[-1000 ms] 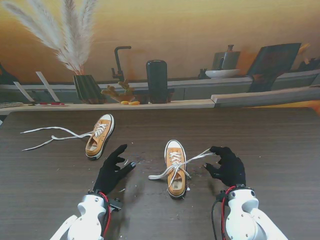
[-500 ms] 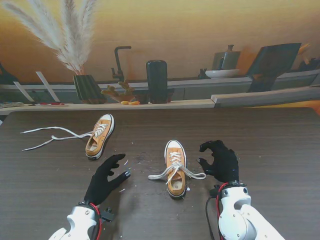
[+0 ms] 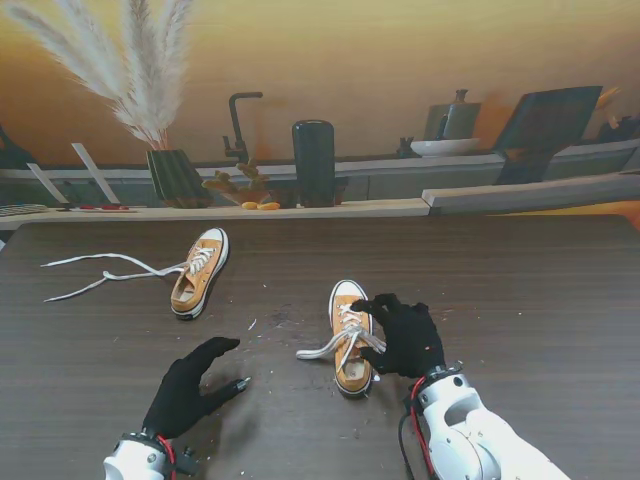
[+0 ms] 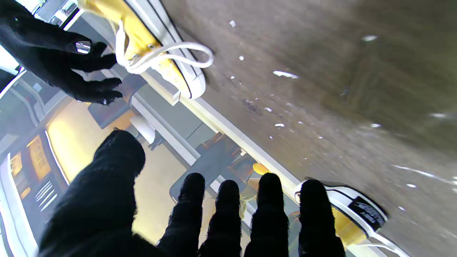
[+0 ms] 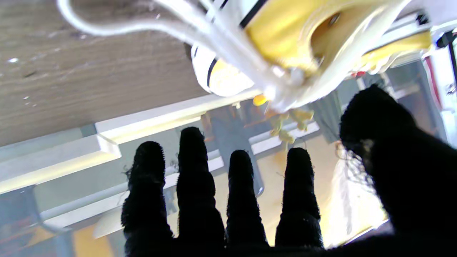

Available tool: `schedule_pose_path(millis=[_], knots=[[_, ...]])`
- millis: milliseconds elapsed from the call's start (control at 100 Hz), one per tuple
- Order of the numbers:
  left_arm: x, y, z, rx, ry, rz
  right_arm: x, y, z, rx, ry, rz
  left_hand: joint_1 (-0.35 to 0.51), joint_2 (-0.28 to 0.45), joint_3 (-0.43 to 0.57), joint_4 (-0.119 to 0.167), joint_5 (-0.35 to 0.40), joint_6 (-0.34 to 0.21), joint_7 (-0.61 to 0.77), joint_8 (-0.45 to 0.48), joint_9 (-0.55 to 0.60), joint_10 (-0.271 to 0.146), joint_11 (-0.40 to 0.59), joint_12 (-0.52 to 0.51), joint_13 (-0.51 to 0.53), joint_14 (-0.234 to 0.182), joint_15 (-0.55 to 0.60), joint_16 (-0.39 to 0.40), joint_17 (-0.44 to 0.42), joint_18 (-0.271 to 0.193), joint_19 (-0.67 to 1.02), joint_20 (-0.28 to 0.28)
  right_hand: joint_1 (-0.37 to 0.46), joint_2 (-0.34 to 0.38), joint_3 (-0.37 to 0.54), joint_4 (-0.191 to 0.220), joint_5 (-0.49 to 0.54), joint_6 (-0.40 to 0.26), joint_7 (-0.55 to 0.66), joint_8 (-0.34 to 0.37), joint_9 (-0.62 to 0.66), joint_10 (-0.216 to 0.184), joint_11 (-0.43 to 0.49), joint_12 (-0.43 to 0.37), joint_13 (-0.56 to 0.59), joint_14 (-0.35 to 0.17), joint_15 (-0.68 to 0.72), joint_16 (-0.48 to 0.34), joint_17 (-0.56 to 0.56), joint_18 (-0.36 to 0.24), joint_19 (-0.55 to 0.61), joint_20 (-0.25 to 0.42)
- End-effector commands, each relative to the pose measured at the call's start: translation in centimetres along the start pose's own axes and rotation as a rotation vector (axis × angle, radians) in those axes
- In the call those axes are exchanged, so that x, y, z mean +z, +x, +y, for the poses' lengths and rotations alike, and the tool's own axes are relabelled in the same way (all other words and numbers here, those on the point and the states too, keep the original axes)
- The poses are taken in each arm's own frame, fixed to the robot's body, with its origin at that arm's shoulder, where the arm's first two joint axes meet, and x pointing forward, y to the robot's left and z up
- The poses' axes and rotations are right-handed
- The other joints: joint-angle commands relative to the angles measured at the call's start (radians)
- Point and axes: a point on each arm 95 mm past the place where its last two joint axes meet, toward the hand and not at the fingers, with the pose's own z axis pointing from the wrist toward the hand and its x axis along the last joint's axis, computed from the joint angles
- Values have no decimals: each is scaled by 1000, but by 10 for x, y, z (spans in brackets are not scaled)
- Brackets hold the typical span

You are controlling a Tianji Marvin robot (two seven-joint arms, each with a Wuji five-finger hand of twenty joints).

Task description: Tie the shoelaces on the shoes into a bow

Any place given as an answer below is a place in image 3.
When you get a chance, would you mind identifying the left robot hand black glove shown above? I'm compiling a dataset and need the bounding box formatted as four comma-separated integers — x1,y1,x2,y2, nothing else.
141,336,251,441

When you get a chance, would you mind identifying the right robot hand black glove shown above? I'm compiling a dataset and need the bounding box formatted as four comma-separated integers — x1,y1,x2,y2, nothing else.
349,292,447,380

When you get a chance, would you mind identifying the yellow canvas sneaker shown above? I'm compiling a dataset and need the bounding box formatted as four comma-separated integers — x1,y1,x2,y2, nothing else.
327,279,375,400
169,227,231,321

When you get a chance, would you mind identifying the printed kitchen backdrop banner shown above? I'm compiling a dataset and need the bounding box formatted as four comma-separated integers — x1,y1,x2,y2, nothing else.
0,0,640,231

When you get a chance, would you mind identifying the left arm red cable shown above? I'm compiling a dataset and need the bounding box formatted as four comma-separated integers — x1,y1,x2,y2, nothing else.
157,435,177,480

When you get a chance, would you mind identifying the arm red cable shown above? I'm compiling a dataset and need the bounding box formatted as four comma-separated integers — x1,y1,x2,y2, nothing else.
409,379,436,480
157,435,177,480

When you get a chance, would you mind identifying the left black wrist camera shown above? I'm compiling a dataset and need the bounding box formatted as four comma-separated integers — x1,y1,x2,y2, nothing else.
179,446,199,477

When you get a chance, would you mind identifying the right arm red cable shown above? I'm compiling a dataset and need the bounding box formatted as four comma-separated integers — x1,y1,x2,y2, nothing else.
409,379,436,480

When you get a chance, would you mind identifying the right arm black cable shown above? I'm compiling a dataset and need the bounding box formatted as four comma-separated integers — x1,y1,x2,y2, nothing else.
397,399,416,480

